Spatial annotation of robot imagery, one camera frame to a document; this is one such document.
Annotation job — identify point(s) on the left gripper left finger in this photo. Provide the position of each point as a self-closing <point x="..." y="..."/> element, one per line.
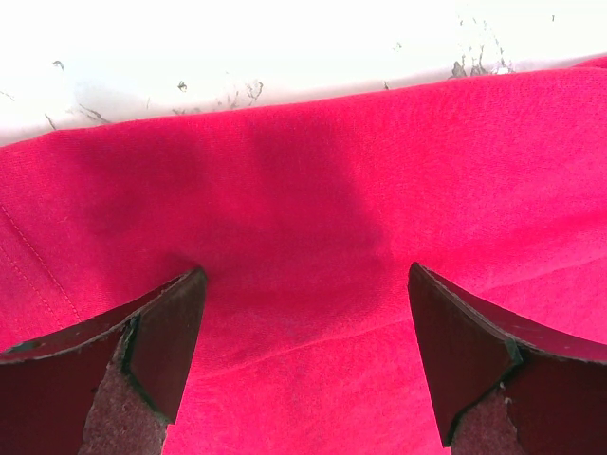
<point x="109" y="385"/>

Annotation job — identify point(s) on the red t shirt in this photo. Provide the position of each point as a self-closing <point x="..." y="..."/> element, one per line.
<point x="306" y="219"/>

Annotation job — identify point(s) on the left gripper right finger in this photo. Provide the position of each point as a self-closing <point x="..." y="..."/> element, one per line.
<point x="501" y="383"/>

